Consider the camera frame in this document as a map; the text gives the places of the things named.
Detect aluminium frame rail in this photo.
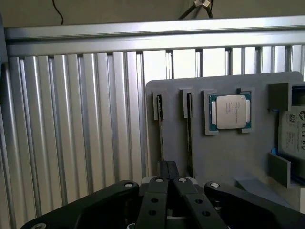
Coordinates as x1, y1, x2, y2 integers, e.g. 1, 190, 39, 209
3, 15, 305, 58

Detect grey plastic parts rack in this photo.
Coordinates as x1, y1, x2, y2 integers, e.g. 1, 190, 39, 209
145, 71, 305, 213

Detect black tripod legs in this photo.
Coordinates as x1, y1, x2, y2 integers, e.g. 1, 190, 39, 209
177, 0, 215, 20

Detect SSD drive with label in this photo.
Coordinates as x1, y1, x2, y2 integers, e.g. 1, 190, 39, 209
270, 85, 305, 186

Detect green RAM stick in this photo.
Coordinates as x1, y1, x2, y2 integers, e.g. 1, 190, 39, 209
156, 94, 165, 165
187, 92, 194, 178

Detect silver CPU chip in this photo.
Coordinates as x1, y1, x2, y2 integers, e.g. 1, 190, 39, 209
208, 94, 251, 131

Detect thin black cable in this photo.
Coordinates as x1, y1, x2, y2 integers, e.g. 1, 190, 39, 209
52, 0, 64, 25

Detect hard disk with white label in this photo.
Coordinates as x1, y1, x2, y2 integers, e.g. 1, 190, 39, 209
277, 108, 305, 159

